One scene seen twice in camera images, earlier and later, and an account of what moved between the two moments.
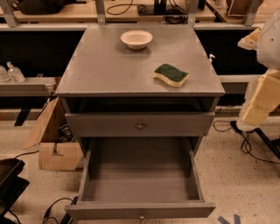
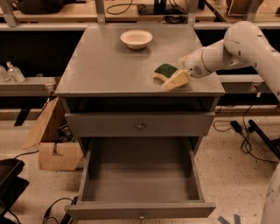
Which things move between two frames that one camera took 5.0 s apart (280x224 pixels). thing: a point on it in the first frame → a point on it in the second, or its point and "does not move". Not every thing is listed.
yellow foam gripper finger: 262,99 → 192,65
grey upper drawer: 139,124 does not move
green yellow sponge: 171,75 does not move
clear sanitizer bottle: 14,73 does not move
